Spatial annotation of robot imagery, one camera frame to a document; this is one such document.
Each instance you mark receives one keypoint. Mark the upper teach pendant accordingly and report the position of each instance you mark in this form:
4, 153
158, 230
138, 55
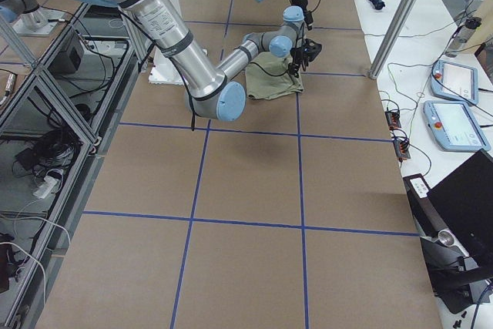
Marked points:
453, 81

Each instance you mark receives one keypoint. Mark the black camera stand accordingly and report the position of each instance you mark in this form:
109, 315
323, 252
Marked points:
460, 281

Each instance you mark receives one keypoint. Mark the olive green long-sleeve shirt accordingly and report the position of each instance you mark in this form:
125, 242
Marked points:
267, 77

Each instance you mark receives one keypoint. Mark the orange connector board lower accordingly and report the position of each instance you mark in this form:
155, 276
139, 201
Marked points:
401, 148

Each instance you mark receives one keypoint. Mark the clear water bottle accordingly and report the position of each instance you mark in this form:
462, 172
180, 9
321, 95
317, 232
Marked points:
462, 35

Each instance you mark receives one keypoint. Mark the aluminium frame post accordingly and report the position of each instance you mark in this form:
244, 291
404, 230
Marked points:
397, 23

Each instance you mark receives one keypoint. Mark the orange connector board upper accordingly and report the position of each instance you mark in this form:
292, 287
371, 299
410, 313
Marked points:
393, 118

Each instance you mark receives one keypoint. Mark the orange connector board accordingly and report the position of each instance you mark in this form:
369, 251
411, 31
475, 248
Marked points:
401, 148
393, 118

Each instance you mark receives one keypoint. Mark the black monitor laptop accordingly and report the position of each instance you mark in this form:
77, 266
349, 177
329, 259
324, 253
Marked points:
461, 203

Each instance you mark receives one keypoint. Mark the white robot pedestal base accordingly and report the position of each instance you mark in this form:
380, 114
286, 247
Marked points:
176, 43

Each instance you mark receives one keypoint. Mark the white power strip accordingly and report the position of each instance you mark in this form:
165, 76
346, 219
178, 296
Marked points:
51, 183

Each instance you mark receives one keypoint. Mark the lower teach pendant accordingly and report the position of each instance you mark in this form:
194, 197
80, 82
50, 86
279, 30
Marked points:
454, 127

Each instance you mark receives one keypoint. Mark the teach pendant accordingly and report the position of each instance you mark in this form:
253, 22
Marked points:
453, 81
454, 127

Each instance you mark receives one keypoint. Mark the aluminium frame rail structure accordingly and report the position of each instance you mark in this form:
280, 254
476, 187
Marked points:
53, 121

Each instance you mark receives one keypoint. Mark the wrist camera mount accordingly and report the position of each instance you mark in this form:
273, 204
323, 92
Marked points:
310, 51

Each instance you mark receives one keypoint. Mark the black power box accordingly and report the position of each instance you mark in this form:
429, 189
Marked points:
69, 59

